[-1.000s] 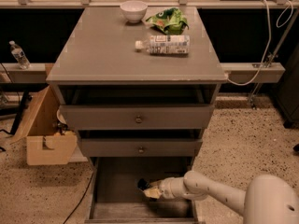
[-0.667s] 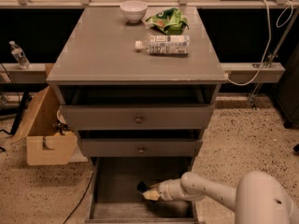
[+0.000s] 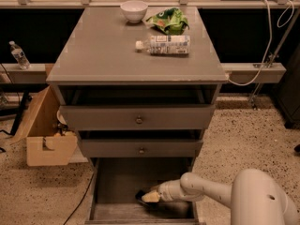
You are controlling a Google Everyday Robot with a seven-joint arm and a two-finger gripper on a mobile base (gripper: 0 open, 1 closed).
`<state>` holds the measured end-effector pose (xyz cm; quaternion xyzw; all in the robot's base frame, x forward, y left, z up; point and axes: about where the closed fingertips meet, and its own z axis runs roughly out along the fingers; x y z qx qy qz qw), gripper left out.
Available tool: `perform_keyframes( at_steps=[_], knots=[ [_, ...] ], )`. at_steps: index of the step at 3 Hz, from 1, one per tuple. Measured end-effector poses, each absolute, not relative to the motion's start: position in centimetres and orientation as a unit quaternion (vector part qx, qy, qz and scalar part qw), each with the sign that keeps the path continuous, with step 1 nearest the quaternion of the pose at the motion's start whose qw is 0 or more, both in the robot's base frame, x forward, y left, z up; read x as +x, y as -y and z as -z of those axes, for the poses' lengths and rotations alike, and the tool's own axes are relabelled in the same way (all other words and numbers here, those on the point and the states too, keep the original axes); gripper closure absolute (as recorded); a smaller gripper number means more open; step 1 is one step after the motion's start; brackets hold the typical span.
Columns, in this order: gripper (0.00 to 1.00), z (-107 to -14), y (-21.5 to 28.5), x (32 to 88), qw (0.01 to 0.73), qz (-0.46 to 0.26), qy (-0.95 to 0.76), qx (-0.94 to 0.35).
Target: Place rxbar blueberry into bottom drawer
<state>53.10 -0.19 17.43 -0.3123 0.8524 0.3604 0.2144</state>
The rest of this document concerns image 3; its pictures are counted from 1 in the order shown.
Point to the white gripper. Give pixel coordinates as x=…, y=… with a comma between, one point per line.
x=164, y=191

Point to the blue rxbar blueberry bar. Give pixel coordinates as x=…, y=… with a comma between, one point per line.
x=138, y=197

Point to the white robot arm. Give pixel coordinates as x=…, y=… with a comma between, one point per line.
x=254, y=197

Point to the grey bottom drawer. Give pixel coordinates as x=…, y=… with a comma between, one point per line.
x=117, y=183

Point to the grey drawer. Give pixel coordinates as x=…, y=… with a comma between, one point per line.
x=96, y=148
x=137, y=117
x=117, y=183

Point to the grey middle drawer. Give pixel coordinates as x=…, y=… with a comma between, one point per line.
x=96, y=148

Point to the grey top drawer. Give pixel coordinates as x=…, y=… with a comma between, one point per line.
x=137, y=117

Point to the grey drawer cabinet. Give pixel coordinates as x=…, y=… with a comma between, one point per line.
x=99, y=66

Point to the wooden box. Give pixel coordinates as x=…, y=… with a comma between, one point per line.
x=44, y=146

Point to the lying clear water bottle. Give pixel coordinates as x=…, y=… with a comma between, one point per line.
x=164, y=45

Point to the green chip bag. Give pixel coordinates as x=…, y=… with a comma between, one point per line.
x=170, y=21

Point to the standing water bottle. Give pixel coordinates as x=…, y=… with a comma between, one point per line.
x=19, y=55

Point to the white ceramic bowl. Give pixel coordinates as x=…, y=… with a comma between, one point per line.
x=134, y=10

